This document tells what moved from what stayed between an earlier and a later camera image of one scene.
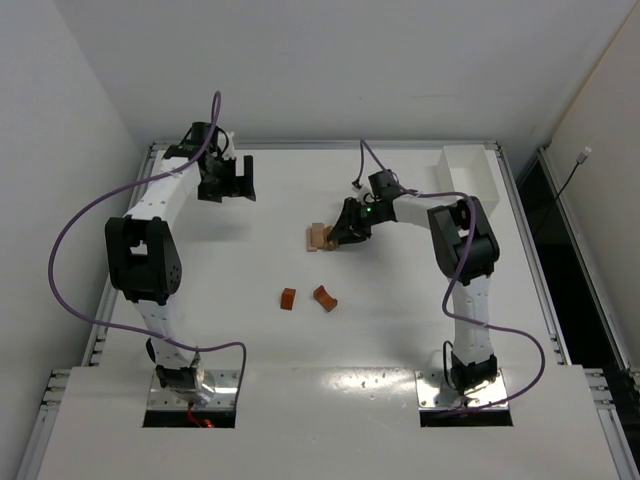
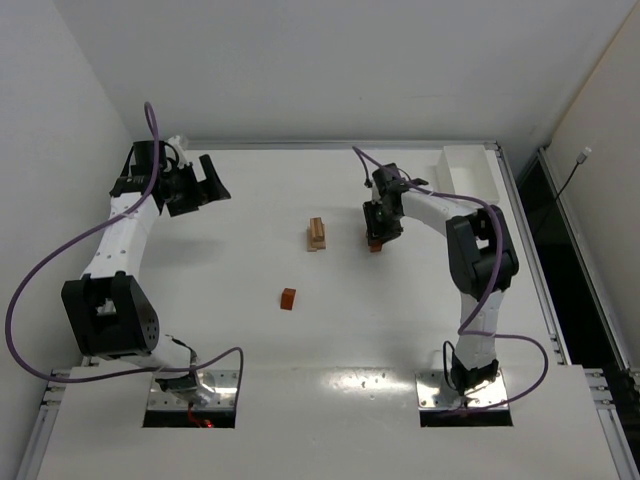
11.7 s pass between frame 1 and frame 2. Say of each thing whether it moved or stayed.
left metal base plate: stayed
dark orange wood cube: stayed
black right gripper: moved
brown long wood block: moved
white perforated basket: stayed
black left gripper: moved
